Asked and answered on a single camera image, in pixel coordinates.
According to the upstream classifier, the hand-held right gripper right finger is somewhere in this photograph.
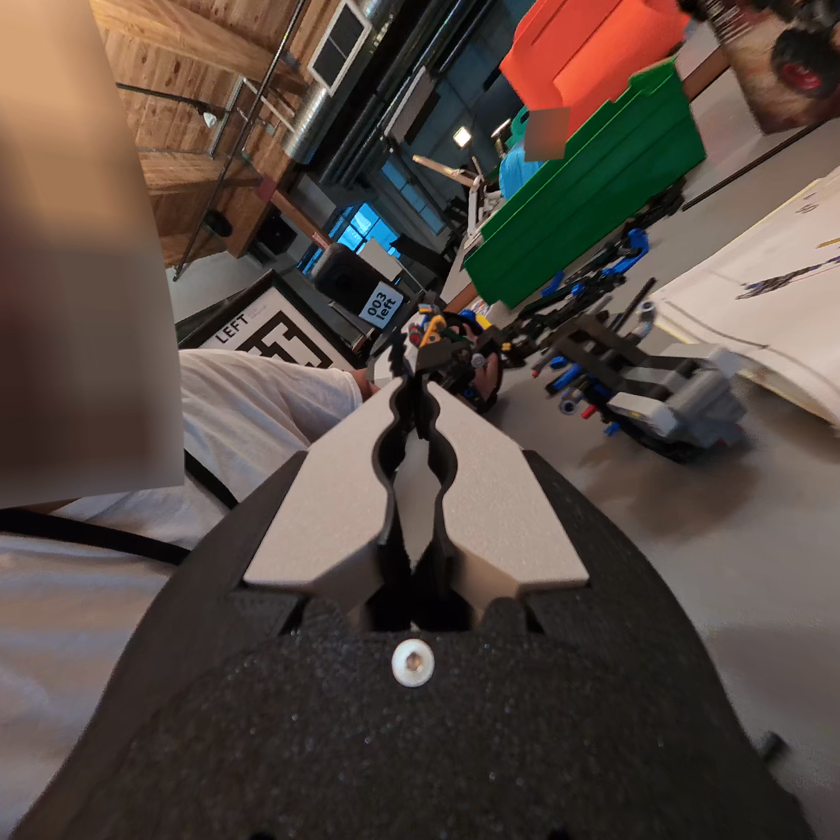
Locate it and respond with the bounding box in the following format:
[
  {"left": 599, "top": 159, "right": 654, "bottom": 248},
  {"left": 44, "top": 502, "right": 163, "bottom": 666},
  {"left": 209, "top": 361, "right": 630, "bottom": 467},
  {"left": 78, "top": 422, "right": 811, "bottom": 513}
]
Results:
[{"left": 425, "top": 381, "right": 590, "bottom": 621}]

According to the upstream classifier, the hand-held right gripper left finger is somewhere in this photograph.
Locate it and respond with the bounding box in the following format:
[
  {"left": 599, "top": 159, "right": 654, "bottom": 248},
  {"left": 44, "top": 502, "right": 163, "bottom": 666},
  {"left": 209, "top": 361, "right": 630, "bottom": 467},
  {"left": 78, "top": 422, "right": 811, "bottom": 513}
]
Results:
[{"left": 243, "top": 375, "right": 416, "bottom": 624}]

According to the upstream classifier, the black lego sub-assembly flame print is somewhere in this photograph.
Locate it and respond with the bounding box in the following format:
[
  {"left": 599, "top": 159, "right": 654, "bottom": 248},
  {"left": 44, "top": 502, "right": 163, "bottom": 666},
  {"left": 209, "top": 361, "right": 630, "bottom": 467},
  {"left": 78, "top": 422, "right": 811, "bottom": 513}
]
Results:
[{"left": 400, "top": 295, "right": 519, "bottom": 441}]

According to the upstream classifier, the pile of lego beams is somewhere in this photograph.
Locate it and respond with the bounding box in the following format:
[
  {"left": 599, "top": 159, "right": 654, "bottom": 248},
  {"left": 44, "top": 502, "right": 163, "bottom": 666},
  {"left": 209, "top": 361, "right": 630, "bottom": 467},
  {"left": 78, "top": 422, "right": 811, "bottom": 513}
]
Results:
[{"left": 459, "top": 180, "right": 686, "bottom": 395}]

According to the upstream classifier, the large grey black lego assembly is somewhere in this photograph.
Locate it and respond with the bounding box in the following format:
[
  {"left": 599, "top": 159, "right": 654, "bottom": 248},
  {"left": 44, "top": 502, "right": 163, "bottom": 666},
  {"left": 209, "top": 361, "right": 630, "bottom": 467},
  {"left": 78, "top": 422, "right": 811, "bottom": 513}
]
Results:
[{"left": 532, "top": 298, "right": 749, "bottom": 463}]

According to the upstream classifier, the lego instruction booklet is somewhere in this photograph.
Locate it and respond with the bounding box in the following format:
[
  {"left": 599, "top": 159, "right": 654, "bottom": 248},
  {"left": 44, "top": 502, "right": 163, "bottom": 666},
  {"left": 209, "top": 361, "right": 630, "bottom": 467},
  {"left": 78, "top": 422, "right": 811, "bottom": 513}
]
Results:
[{"left": 646, "top": 176, "right": 840, "bottom": 431}]

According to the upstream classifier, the printed lego set box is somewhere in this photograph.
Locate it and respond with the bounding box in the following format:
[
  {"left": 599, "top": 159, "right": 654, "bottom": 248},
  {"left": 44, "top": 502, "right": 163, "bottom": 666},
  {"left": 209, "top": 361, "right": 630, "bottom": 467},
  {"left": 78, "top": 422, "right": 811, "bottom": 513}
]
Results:
[{"left": 679, "top": 0, "right": 840, "bottom": 135}]

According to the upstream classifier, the person in white shirt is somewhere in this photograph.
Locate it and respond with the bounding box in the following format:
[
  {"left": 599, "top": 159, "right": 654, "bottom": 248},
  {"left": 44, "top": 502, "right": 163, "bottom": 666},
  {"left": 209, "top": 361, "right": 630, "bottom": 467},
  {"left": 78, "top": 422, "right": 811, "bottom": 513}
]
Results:
[{"left": 0, "top": 348, "right": 365, "bottom": 834}]

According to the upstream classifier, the black framed marker sign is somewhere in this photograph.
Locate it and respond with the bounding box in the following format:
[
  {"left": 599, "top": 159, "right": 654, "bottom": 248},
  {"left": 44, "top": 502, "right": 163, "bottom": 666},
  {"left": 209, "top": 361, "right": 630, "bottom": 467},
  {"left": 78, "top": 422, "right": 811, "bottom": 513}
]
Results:
[{"left": 176, "top": 269, "right": 368, "bottom": 375}]

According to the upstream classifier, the light blue object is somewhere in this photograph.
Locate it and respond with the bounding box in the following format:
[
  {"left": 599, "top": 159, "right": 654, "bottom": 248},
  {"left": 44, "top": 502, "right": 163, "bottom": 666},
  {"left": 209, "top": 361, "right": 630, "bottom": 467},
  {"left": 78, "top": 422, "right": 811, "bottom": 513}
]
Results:
[{"left": 499, "top": 154, "right": 534, "bottom": 198}]

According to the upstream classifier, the green plastic storage bin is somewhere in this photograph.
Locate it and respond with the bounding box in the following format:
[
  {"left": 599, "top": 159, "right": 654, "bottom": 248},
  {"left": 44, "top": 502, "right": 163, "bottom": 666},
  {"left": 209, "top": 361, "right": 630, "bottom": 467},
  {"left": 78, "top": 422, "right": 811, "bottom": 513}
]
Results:
[{"left": 462, "top": 56, "right": 708, "bottom": 309}]

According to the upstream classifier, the orange plastic storage bin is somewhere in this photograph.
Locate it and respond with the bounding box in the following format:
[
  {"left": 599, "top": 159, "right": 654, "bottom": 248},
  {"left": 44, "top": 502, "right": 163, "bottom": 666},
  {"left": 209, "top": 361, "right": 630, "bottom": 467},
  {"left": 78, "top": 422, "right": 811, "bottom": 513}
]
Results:
[{"left": 499, "top": 0, "right": 693, "bottom": 142}]

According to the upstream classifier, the silver ventilation duct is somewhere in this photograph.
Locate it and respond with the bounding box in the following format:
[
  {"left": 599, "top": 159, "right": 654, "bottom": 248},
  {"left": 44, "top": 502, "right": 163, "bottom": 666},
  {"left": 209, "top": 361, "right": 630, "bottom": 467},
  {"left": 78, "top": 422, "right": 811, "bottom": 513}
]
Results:
[{"left": 279, "top": 0, "right": 408, "bottom": 165}]

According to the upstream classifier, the black shoulder strap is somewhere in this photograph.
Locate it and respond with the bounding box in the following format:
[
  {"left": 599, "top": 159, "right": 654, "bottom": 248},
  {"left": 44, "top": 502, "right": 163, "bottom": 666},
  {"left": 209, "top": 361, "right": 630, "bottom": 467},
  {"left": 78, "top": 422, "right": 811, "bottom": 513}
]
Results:
[{"left": 0, "top": 453, "right": 240, "bottom": 567}]

